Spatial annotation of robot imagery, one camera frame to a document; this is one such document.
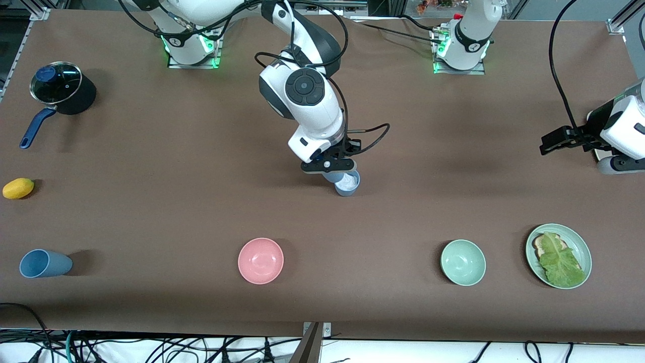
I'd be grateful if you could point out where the blue cup holding tissue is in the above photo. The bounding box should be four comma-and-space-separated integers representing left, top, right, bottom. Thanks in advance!
334, 170, 361, 197

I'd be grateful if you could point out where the toast slice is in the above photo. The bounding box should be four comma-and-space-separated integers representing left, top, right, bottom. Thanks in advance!
533, 233, 570, 260

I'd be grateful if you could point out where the green plate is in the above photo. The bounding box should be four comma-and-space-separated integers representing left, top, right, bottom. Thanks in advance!
525, 223, 593, 289

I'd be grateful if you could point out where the green lettuce leaf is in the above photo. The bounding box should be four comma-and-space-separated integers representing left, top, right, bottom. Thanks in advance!
538, 233, 588, 287

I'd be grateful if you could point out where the pink bowl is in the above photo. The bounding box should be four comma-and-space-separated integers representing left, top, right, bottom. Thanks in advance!
238, 237, 285, 285

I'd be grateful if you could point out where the white power strip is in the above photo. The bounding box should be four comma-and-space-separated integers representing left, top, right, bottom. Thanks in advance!
294, 0, 368, 17

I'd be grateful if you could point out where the mint green bowl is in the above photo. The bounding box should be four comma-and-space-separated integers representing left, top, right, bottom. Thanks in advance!
440, 239, 487, 287

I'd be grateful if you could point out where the grey slanted beam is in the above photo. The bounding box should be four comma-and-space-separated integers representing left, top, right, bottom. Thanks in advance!
289, 323, 323, 363

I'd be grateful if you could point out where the glass lid blue knob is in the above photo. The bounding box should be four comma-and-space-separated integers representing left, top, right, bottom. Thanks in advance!
30, 62, 83, 105

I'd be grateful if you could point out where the yellow lemon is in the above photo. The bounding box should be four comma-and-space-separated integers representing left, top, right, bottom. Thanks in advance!
2, 177, 35, 200

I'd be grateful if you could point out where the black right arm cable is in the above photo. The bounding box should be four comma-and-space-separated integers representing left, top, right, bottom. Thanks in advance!
253, 0, 392, 158

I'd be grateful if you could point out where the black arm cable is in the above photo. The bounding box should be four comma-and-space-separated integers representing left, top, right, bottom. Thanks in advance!
549, 0, 580, 131
253, 0, 392, 158

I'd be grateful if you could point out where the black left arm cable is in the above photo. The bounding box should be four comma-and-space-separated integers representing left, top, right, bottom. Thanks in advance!
549, 0, 580, 131

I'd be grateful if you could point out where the aluminium frame profile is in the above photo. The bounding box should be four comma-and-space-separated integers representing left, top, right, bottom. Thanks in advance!
607, 0, 645, 35
0, 0, 51, 99

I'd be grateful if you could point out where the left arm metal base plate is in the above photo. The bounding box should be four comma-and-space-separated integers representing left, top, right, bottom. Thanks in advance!
432, 28, 486, 76

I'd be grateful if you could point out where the black cable on tabletop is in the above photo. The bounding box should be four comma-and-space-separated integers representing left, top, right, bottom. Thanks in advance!
353, 15, 440, 44

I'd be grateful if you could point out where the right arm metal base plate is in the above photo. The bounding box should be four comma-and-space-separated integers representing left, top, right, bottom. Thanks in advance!
167, 23, 223, 70

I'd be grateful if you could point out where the small metal bracket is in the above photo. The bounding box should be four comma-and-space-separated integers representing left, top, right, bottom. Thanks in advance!
302, 322, 332, 338

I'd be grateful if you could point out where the black pot blue handle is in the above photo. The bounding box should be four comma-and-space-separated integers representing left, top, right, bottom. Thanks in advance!
19, 62, 97, 150

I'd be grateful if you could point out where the black looping floor cable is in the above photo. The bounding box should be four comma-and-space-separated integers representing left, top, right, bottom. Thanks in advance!
0, 302, 54, 363

